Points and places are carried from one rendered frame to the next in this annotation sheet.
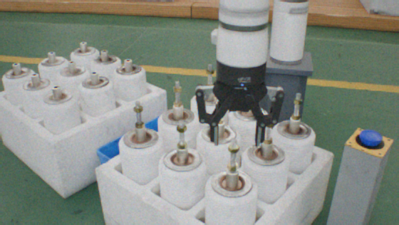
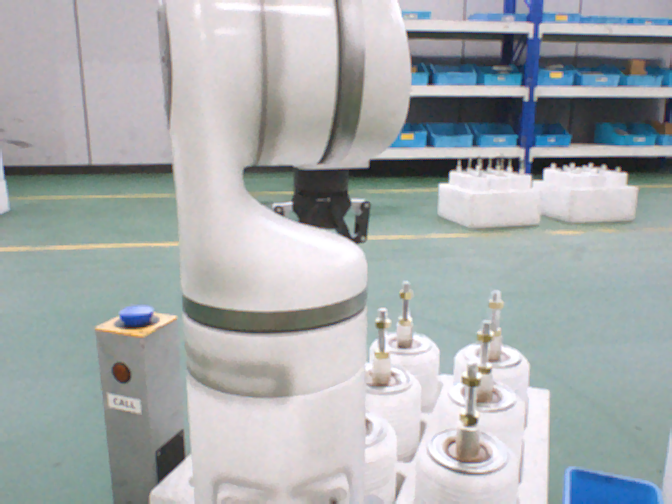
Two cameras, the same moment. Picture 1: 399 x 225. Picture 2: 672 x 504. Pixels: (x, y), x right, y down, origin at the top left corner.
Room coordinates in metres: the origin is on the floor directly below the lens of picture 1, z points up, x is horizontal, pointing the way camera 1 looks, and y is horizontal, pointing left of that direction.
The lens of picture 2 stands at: (1.30, -0.30, 0.56)
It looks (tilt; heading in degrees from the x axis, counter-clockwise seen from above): 14 degrees down; 161
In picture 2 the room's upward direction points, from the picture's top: straight up
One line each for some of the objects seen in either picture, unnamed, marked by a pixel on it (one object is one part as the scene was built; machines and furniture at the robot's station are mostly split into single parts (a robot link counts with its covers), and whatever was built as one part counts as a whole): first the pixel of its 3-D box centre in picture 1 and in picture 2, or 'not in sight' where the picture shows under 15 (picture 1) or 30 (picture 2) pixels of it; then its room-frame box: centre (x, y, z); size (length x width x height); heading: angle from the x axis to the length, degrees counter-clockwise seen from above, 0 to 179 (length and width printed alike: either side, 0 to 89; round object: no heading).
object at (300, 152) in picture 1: (289, 163); not in sight; (0.73, -0.20, 0.16); 0.10 x 0.10 x 0.18
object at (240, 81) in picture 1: (240, 82); (321, 195); (0.55, -0.06, 0.45); 0.08 x 0.08 x 0.09
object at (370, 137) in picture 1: (370, 139); (136, 317); (0.59, -0.31, 0.32); 0.04 x 0.04 x 0.02
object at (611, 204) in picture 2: not in sight; (581, 200); (-1.28, 2.04, 0.09); 0.39 x 0.39 x 0.18; 82
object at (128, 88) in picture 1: (131, 97); not in sight; (1.06, 0.22, 0.16); 0.10 x 0.10 x 0.18
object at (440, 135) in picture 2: not in sight; (445, 135); (-3.57, 2.45, 0.36); 0.50 x 0.38 x 0.21; 170
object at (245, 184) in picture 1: (231, 183); not in sight; (0.55, -0.05, 0.25); 0.08 x 0.08 x 0.01
